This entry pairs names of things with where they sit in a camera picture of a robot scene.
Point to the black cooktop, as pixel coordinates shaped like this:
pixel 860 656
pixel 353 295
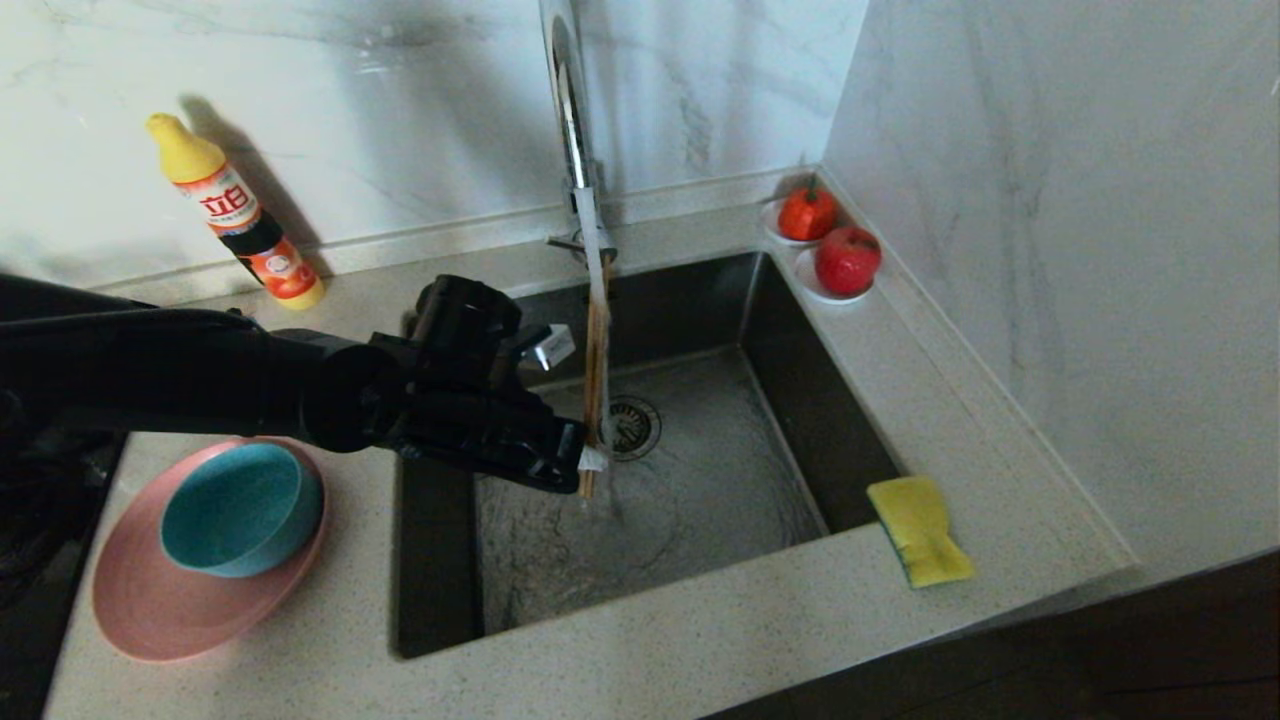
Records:
pixel 40 560

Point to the running water stream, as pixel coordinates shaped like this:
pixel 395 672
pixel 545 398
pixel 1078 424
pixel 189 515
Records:
pixel 597 240

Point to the orange dish soap bottle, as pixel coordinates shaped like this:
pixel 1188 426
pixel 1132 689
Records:
pixel 235 210

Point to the pink plate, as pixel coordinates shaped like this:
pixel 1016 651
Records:
pixel 190 620

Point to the chrome faucet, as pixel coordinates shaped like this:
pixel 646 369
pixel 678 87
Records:
pixel 572 120

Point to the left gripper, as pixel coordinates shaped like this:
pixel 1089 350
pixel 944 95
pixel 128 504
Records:
pixel 450 350

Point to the teal bowl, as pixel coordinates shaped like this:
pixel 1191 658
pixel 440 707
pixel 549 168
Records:
pixel 240 510

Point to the red tomato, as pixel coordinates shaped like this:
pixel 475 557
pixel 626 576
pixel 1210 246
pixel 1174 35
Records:
pixel 806 215

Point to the stainless steel sink basin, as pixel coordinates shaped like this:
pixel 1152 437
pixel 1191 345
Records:
pixel 720 480

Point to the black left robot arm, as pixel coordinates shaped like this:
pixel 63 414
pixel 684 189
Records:
pixel 180 375

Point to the yellow green sponge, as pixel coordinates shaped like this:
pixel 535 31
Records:
pixel 920 525

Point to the brown wooden chopstick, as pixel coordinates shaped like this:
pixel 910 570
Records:
pixel 590 400

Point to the round metal drain strainer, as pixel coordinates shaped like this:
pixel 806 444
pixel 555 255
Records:
pixel 638 428

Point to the red apple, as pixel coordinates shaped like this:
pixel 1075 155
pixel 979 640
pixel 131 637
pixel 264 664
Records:
pixel 847 262

